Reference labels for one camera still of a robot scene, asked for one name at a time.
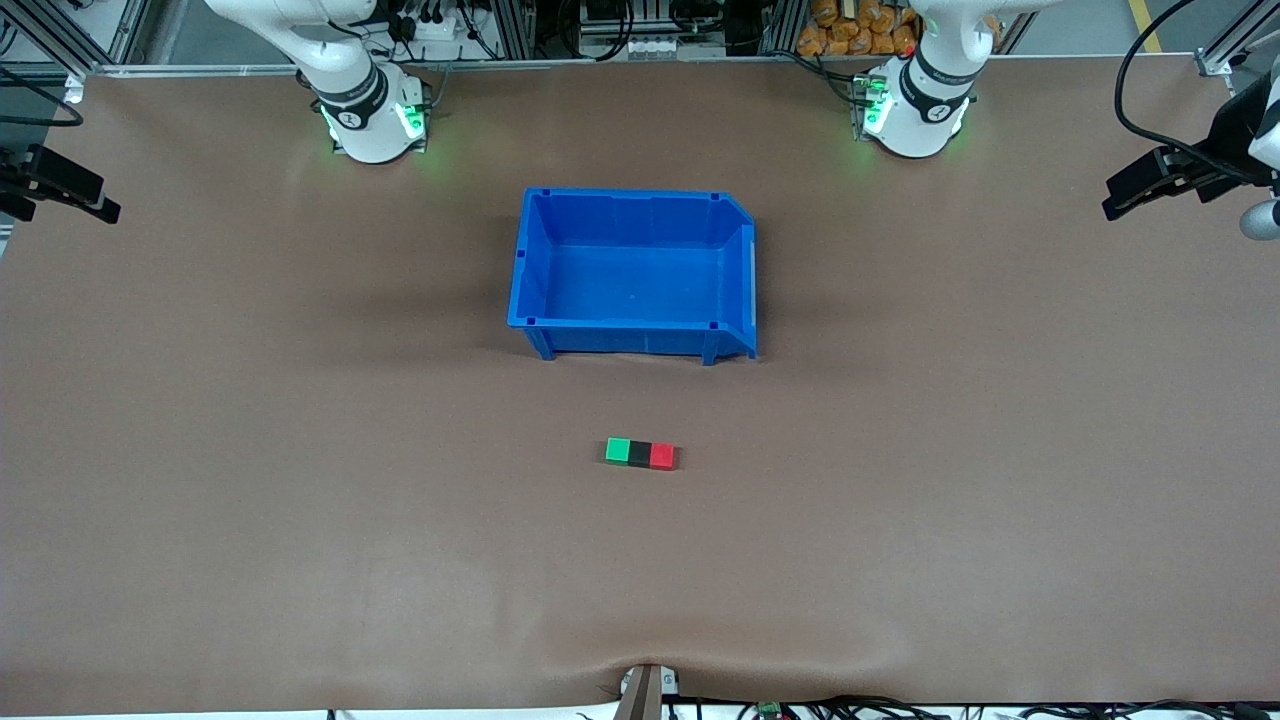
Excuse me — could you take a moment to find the brown table mat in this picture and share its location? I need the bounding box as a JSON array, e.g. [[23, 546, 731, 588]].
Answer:
[[0, 55, 1280, 716]]

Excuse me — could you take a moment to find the white power strip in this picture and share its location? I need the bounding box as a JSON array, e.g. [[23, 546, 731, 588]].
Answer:
[[385, 10, 471, 46]]

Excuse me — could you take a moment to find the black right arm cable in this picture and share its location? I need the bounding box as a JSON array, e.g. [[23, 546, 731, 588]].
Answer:
[[0, 65, 84, 127]]

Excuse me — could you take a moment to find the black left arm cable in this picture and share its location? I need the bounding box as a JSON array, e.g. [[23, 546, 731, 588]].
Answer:
[[1115, 0, 1261, 181]]

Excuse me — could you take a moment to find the blue plastic storage bin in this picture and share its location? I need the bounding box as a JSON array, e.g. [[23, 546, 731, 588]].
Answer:
[[507, 187, 759, 367]]

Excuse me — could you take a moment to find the aluminium frame post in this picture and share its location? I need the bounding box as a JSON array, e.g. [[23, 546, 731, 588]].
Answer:
[[757, 0, 801, 57], [0, 0, 151, 81], [495, 0, 536, 61], [1195, 0, 1280, 78]]

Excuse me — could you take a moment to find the black electronics box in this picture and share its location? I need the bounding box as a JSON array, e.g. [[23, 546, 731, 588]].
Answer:
[[578, 0, 726, 59]]

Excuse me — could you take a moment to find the orange snack packets pile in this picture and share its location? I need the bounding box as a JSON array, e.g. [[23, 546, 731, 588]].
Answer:
[[797, 0, 921, 58]]

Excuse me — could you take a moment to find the silver table edge rail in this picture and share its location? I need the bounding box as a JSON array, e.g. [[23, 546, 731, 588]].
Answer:
[[85, 53, 1201, 77]]

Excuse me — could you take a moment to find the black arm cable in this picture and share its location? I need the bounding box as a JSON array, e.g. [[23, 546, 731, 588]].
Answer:
[[0, 65, 84, 127], [1115, 0, 1261, 181]]

